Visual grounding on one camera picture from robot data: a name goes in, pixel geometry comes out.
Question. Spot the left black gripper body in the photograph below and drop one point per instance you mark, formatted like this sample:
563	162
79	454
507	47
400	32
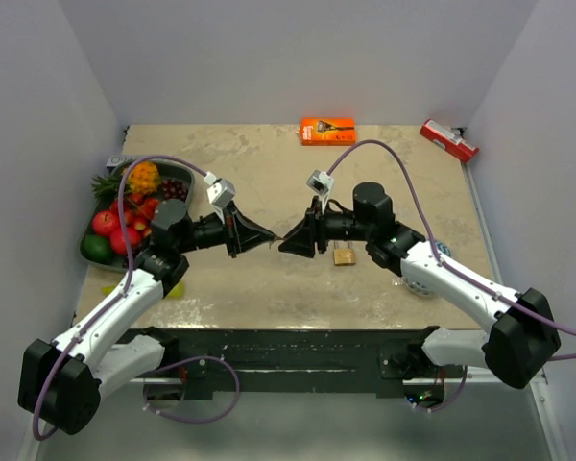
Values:
207	232

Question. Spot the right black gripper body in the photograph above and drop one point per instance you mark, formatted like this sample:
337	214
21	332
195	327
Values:
344	227

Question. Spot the brass padlock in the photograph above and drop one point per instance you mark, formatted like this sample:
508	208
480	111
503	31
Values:
343	253

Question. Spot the small silver key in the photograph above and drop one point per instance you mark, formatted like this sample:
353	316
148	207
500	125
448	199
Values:
277	240

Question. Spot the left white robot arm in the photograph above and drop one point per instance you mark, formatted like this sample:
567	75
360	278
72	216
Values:
64	381

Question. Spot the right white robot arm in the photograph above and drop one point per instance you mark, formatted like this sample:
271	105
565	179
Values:
515	338

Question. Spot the yellow green bottle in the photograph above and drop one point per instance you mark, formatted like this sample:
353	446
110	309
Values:
176	293

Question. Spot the blue zigzag patterned pouch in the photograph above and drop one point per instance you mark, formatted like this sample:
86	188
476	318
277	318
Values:
417	288

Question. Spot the red apple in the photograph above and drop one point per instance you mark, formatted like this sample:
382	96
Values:
104	223
117	240

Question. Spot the orange razor box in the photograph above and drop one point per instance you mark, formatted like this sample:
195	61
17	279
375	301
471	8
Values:
327	132

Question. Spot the green lime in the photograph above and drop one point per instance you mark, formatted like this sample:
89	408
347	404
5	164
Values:
98	249

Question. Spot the small white blue box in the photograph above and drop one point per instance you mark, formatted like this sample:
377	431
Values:
115	161

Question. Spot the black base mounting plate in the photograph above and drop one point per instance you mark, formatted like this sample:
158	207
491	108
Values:
387	363

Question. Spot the red white box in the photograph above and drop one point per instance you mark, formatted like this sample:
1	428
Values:
452	143

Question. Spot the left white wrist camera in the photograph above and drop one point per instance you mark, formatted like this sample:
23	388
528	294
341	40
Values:
220	192

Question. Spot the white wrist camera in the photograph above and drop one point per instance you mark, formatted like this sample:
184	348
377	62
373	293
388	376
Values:
321	183
220	192

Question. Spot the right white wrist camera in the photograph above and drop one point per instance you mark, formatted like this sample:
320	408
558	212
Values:
321	183

